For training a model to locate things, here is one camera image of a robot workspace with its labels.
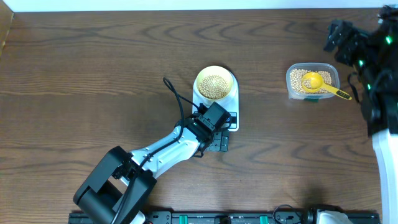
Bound yellow measuring scoop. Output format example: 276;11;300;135
302;72;352;100

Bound yellow plastic bowl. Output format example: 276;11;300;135
196;65;233;99

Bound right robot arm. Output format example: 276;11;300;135
323;5;397;223

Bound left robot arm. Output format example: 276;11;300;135
73;119;212;223

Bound white digital kitchen scale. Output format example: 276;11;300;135
193;75;239;132

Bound soybeans in yellow bowl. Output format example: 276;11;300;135
198;75;229;100

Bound soybeans in scoop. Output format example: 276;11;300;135
302;78;313;90

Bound clear plastic container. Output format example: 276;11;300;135
286;63;340;100

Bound pile of soybeans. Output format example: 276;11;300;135
290;68;332;93

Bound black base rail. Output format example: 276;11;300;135
68;211;381;224

